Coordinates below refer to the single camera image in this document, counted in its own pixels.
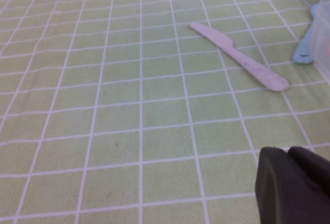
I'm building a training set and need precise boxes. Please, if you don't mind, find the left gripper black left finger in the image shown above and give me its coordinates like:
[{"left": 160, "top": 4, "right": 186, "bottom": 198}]
[{"left": 254, "top": 146, "right": 330, "bottom": 224}]

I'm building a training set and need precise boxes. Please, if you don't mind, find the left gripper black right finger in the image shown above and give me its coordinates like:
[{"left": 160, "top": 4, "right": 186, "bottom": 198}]
[{"left": 287, "top": 146, "right": 330, "bottom": 195}]

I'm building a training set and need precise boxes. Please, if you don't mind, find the clear plastic egg box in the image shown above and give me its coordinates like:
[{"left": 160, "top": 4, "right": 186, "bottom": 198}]
[{"left": 308, "top": 0, "right": 330, "bottom": 84}]

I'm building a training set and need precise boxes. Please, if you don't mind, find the light blue plastic fork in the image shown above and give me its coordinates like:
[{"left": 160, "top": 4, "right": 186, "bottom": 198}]
[{"left": 292, "top": 4, "right": 320, "bottom": 65}]

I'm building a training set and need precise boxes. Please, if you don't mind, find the pale pink plastic knife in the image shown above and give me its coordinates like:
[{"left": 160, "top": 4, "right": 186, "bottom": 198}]
[{"left": 189, "top": 22, "right": 289, "bottom": 92}]

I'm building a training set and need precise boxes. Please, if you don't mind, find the green checked tablecloth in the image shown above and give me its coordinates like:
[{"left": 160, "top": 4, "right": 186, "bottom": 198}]
[{"left": 0, "top": 0, "right": 330, "bottom": 224}]

